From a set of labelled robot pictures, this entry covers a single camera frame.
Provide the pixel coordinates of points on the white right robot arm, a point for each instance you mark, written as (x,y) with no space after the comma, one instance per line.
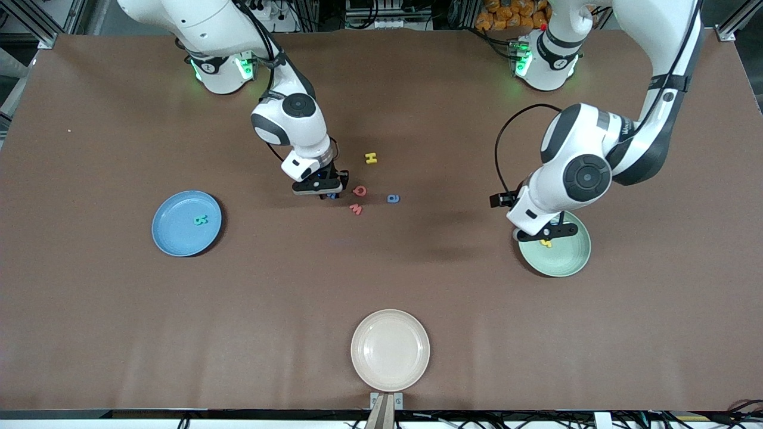
(208,24)

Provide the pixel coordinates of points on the green plate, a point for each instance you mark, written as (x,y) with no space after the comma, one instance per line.
(560,259)

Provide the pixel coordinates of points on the blue plate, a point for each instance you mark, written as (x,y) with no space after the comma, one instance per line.
(179,232)

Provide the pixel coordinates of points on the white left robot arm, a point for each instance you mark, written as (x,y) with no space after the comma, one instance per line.
(551,193)

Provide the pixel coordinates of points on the teal uppercase letter R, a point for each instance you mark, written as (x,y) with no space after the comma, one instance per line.
(200,220)

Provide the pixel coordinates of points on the aluminium profile bar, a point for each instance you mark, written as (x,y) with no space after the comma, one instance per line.
(381,417)

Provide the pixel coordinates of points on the white power strip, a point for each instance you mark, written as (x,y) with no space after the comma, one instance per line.
(280,15)

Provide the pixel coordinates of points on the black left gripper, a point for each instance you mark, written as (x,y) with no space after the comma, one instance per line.
(509,203)

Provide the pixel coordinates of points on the beige plate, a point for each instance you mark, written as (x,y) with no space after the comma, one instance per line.
(390,350)

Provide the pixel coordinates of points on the orange object pile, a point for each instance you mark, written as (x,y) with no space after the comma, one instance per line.
(512,15)

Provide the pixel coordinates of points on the red uppercase letter Q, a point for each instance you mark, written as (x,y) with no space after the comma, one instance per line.
(355,190)

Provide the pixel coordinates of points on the red lowercase letter w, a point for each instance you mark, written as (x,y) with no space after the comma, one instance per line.
(356,209)

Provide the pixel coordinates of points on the aluminium frame post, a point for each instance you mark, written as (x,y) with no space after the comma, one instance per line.
(736,21)
(42,30)

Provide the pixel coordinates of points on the grey metal bracket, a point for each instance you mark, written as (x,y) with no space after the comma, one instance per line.
(375,400)

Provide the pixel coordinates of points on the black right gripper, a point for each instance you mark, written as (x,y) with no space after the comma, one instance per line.
(331,174)

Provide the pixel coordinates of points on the yellow uppercase letter H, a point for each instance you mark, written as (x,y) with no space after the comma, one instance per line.
(371,158)

